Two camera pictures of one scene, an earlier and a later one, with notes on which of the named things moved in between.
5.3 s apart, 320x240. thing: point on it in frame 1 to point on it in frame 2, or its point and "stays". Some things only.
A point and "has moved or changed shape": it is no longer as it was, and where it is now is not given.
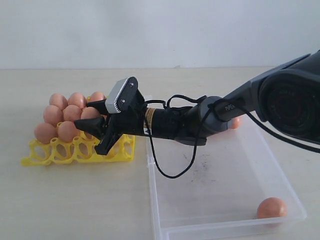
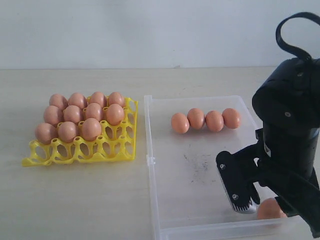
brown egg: x=44 y=132 stays
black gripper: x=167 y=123 to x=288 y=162
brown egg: x=90 y=112 has moved or changed shape
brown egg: x=77 y=99 stays
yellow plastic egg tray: x=81 y=149 stays
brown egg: x=53 y=115 stays
